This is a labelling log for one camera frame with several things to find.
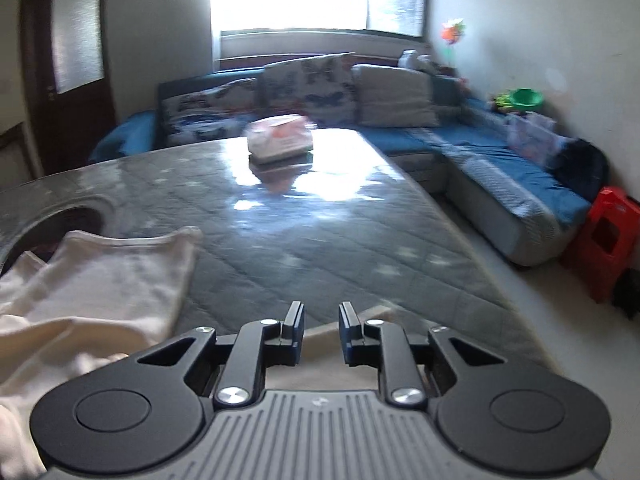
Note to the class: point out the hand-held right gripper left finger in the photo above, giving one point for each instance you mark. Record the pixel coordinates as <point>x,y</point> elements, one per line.
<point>295,327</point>

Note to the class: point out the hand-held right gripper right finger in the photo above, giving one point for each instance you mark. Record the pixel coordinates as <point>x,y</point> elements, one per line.
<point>346,332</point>

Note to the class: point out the cream garment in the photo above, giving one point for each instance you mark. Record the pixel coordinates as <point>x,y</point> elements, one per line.
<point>100,280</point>

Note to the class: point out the grey quilted star table cover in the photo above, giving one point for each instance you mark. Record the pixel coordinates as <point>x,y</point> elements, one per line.
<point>300,240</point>

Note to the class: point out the pink white tissue pack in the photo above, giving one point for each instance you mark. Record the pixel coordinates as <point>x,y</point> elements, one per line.
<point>277,137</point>

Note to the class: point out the long butterfly print cushion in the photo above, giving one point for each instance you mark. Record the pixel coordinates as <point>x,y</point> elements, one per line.
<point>210,110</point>

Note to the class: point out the blue sofa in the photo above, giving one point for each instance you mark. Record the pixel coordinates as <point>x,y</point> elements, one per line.
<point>480,135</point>

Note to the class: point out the grey cushion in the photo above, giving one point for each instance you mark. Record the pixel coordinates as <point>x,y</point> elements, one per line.
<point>395,95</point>

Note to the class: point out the large butterfly print cushion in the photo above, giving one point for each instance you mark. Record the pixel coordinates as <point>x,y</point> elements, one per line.
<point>310,85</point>

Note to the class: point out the round built-in cooktop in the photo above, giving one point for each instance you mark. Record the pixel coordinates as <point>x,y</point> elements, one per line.
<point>75,220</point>

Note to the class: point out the clear plastic storage box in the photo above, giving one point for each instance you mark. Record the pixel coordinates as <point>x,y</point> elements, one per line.
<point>530,137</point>

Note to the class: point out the green plush toy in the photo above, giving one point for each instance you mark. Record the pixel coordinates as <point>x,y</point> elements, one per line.
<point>500,102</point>

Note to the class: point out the red plastic stool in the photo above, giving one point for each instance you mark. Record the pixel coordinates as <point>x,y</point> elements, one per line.
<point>607,240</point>

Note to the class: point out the white plush toy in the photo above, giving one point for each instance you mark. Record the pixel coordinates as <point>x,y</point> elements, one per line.
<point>410,60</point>

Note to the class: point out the black backpack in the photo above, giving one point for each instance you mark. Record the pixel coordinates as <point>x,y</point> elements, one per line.
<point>582,170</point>

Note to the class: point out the green plastic basin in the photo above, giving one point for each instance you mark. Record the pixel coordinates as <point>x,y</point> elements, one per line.
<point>525,99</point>

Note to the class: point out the brown door with frosted glass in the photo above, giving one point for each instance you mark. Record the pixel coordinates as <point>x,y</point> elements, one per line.
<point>85,120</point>

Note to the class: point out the colourful pinwheel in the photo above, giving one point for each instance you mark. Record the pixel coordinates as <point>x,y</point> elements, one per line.
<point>452,30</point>

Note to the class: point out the brown wooden ledge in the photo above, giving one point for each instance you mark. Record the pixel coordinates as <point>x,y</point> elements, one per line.
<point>15,160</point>

